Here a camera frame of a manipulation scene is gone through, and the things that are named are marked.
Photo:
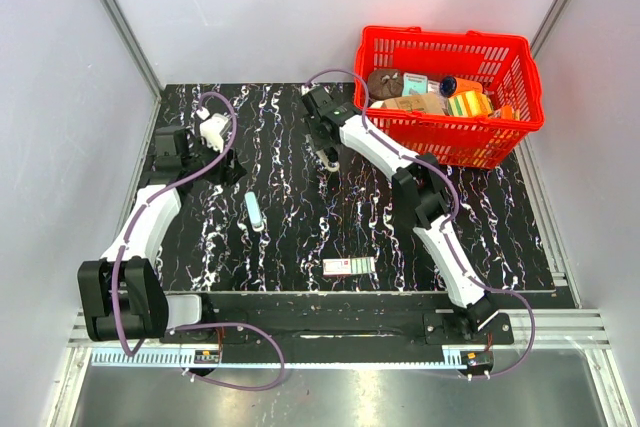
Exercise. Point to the red staple box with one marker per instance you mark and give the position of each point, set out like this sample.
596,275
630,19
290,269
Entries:
348,266

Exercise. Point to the teal white small box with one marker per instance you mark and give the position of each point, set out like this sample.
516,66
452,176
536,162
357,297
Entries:
414,84

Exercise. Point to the cream metal stapler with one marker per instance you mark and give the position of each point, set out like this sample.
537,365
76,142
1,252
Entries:
329,158

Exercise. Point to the orange packet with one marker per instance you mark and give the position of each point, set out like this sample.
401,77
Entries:
506,112

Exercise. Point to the black marble pattern mat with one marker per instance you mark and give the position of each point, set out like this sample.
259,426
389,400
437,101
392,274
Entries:
312,214

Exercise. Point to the green yellow striped box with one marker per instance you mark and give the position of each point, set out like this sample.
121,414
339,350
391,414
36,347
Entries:
470,104

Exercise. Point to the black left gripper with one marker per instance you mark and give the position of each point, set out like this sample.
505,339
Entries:
230,172

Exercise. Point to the brown round bun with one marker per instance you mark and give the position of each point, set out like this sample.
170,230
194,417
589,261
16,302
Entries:
385,84

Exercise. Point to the aluminium frame rail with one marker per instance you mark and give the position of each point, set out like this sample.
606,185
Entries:
419,344

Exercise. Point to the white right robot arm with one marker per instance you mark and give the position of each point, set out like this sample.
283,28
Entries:
423,200

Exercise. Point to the blue cap bottle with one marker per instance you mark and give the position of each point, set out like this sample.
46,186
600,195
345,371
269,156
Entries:
451,86

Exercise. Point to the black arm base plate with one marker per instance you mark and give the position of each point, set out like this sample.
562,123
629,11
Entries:
330,322

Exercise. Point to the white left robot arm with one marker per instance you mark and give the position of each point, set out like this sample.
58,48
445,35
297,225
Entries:
120,292

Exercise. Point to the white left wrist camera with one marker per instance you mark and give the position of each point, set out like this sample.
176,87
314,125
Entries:
213,128

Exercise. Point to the brown cardboard box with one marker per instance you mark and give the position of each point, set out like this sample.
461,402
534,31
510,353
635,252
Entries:
428,103

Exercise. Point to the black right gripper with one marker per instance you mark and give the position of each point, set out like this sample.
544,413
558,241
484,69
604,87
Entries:
325,145

